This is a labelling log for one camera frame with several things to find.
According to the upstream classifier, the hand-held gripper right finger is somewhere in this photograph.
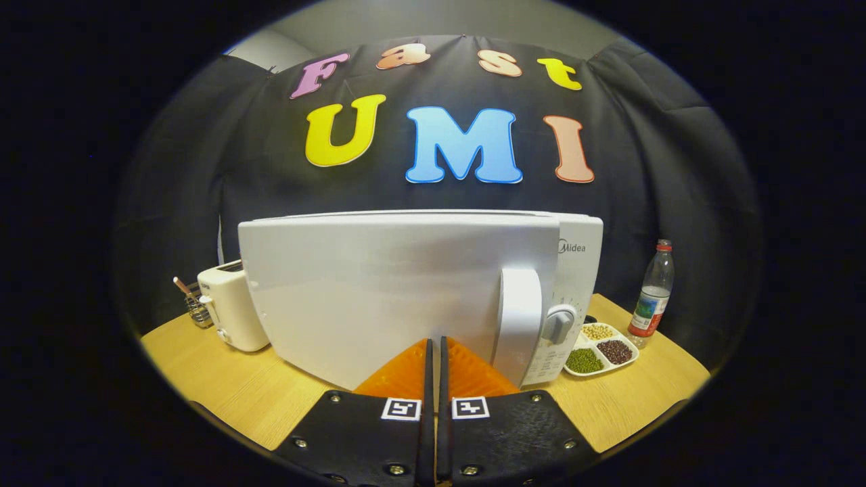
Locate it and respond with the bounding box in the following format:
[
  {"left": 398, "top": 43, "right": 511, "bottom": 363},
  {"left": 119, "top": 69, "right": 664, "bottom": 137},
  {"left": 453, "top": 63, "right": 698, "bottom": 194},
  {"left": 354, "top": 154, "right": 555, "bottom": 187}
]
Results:
[{"left": 436, "top": 336, "right": 601, "bottom": 487}]

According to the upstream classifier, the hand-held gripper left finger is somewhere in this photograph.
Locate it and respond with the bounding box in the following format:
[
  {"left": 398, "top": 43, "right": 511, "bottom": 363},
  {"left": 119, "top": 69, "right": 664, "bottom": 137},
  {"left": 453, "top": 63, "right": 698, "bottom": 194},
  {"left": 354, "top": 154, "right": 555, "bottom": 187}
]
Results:
[{"left": 274, "top": 338, "right": 435, "bottom": 487}]

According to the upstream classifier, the white toaster oven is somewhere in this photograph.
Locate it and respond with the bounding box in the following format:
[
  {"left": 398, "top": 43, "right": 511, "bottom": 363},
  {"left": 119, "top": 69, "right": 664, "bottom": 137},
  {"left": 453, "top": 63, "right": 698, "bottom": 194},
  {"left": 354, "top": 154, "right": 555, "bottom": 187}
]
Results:
[{"left": 237, "top": 210, "right": 604, "bottom": 392}]

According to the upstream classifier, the white bread toaster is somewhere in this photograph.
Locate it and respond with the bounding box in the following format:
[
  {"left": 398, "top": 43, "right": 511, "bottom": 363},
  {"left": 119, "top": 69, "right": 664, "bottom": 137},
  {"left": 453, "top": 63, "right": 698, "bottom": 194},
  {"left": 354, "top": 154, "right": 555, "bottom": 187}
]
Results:
[{"left": 197, "top": 260, "right": 271, "bottom": 353}]

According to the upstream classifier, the white divided bean dish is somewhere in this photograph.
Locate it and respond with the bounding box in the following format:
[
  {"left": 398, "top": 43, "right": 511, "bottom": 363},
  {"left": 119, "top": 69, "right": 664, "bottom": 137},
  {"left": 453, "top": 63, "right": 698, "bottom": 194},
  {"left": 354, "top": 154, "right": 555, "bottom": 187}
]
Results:
[{"left": 563, "top": 315, "right": 640, "bottom": 377}]

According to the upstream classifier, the clear plastic water bottle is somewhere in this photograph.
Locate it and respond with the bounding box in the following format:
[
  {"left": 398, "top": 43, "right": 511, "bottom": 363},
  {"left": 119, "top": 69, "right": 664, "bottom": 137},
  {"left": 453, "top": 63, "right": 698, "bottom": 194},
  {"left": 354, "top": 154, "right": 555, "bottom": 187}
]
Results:
[{"left": 627, "top": 239, "right": 676, "bottom": 348}]

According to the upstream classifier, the black backdrop cloth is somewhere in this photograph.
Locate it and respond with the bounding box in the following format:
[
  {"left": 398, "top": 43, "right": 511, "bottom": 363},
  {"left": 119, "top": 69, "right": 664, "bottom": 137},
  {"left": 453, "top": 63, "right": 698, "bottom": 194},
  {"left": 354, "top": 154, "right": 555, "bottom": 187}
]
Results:
[{"left": 115, "top": 30, "right": 762, "bottom": 369}]

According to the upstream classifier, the wire mesh basket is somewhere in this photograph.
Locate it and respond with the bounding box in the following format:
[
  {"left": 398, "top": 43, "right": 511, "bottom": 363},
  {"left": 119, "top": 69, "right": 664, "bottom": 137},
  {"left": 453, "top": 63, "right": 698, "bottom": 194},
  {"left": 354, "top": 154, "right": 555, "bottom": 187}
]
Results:
[{"left": 185, "top": 284, "right": 214, "bottom": 329}]

